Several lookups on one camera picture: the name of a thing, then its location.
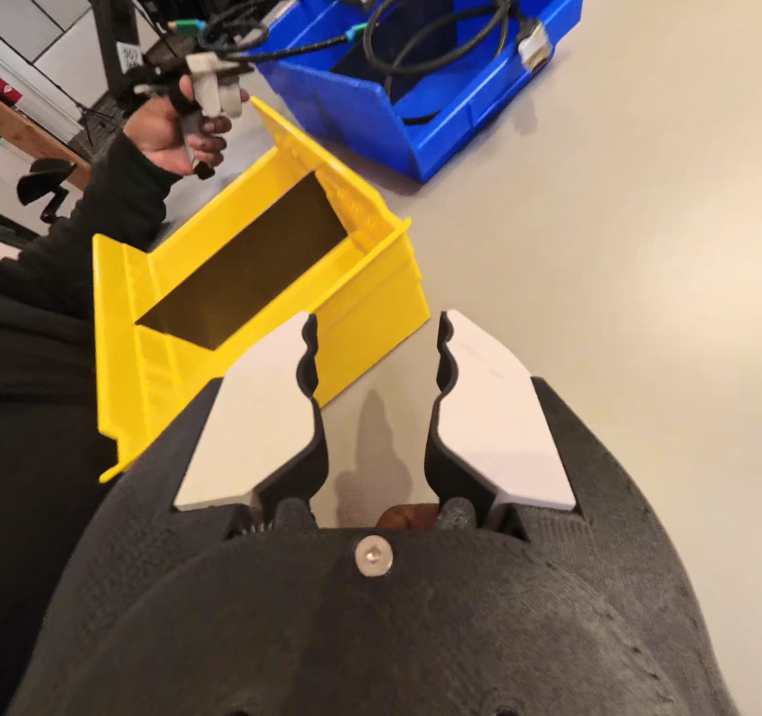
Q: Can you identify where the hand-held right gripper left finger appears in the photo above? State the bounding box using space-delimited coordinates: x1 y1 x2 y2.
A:
173 312 330 523

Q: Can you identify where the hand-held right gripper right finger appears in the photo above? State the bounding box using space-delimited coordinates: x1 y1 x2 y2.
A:
424 309 578 526

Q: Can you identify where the blue plastic storage bin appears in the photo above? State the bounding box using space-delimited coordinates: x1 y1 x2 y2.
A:
247 0 587 185

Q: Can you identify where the yellow plastic storage bin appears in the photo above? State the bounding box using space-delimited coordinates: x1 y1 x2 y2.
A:
92 97 431 485

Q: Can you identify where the black mesh sleeved switch cable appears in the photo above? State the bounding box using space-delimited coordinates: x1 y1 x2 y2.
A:
362 0 551 129

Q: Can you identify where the person's left forearm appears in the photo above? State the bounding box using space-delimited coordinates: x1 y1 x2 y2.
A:
0 131 184 321

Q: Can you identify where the person's left hand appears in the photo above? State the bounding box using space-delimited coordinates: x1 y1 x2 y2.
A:
123 75 233 177

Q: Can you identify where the person's right hand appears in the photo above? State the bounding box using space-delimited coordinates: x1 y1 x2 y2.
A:
377 503 443 531

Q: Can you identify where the black bin divider plate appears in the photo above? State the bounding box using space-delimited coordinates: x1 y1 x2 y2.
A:
135 170 350 352

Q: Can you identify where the wooden table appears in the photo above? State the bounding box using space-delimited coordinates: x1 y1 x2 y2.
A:
0 100 93 192

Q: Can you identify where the white cabinet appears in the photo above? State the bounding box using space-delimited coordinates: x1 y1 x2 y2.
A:
0 0 114 145

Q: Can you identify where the person's black clothed torso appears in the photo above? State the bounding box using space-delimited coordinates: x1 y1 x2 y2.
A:
0 287 123 714

